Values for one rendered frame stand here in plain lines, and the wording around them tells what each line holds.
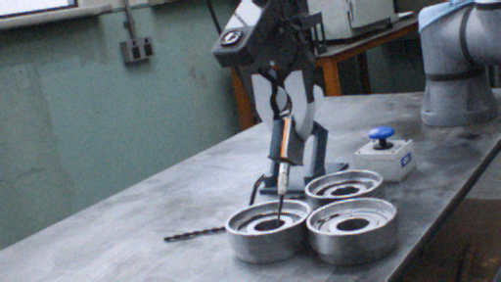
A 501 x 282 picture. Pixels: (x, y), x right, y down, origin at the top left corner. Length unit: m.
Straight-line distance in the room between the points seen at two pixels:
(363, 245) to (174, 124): 2.30
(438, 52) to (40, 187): 1.68
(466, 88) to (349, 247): 0.59
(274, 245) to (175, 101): 2.25
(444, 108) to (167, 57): 1.91
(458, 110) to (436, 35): 0.14
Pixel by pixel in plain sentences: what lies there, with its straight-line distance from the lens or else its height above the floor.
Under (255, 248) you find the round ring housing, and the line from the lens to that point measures 0.74.
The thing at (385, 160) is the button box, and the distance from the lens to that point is 0.94.
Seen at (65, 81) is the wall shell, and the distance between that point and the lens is 2.55.
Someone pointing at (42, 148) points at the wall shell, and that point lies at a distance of 2.48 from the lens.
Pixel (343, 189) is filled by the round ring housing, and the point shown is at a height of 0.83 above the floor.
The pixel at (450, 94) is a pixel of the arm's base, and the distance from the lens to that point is 1.21.
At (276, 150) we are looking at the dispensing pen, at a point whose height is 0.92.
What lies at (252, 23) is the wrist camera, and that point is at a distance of 0.70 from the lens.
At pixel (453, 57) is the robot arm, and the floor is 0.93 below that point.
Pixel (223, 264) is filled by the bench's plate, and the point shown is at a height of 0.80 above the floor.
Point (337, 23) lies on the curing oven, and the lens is 3.04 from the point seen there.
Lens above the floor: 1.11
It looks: 13 degrees down
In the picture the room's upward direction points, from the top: 9 degrees counter-clockwise
